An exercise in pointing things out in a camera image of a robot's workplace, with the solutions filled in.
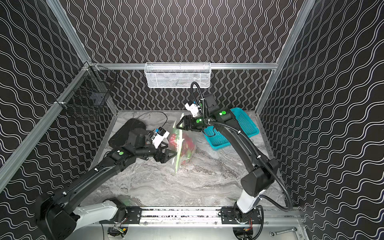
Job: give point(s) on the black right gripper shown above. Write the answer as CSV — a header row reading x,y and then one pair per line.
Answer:
x,y
187,121

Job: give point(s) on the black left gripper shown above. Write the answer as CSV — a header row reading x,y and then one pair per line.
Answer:
x,y
161,154

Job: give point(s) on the clear zip-top bag green seal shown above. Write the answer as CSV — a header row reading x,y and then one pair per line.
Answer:
x,y
181,142

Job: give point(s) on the red dragon fruit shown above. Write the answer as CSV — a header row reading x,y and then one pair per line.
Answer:
x,y
188,146

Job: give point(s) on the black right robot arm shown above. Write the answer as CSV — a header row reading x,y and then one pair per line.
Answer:
x,y
262,171

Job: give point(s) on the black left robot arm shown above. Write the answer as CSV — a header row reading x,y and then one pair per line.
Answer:
x,y
55,213

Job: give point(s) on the silver wrench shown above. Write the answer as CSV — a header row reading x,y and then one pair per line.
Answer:
x,y
274,234

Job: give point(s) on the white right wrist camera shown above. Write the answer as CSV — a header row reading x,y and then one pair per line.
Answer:
x,y
194,109

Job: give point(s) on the white wire mesh basket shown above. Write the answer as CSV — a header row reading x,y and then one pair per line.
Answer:
x,y
178,74

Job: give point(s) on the black wire basket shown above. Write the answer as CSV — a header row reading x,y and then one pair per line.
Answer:
x,y
92,95

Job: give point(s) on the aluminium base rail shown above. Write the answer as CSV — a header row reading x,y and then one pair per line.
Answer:
x,y
184,217

